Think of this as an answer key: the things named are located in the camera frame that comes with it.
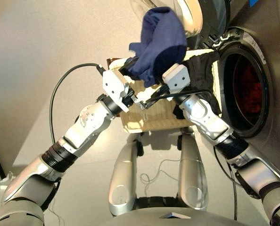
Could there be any thin floor cable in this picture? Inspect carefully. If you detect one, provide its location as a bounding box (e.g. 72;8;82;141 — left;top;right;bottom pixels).
140;159;182;205

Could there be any pale woven laundry basket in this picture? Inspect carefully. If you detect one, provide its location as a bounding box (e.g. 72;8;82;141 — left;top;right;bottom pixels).
108;48;222;134

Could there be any salmon red garment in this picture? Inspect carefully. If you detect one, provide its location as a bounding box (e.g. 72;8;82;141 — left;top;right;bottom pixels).
242;63;262;113

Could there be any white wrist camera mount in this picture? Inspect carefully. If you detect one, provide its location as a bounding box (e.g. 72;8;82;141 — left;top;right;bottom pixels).
102;69;131;113
162;63;191;95

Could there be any grey washing machine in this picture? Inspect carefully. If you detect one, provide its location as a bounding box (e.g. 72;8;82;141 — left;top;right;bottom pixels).
196;0;280;184

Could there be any dark blue garment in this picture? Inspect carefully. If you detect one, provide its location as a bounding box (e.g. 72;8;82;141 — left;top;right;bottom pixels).
128;6;188;88

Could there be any black garment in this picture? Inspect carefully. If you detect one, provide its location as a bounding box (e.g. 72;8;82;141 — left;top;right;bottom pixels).
172;50;223;121

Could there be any silver robot torso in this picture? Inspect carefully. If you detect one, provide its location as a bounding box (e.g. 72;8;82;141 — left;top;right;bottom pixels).
99;196;251;226

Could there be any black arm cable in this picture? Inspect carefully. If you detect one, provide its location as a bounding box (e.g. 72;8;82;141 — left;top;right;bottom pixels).
43;62;107;212
150;90;261;222

